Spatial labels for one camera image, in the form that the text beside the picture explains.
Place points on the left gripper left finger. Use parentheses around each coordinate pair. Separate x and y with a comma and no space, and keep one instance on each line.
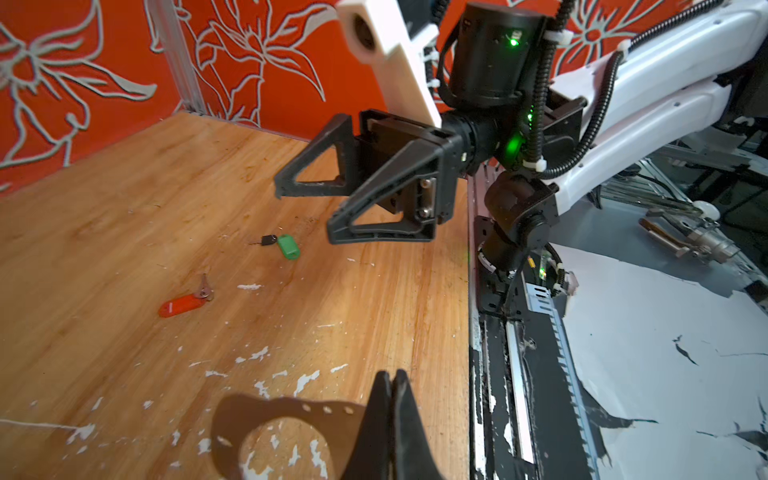
(370,457)

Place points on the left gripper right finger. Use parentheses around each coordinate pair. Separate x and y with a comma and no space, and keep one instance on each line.
(411,457)

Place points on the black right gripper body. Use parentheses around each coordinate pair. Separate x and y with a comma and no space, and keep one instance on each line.
(383,134)

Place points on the green key tag with key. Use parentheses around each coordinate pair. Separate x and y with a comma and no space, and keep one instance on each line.
(286,244)

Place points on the red key tag with key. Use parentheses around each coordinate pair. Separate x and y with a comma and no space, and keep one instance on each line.
(199,298)

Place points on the metal tool on floor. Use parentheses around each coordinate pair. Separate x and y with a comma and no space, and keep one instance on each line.
(689,229)

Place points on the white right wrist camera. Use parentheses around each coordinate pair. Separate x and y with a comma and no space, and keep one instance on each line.
(379,36)

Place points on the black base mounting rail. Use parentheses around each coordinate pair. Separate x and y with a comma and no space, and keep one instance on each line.
(527,415)

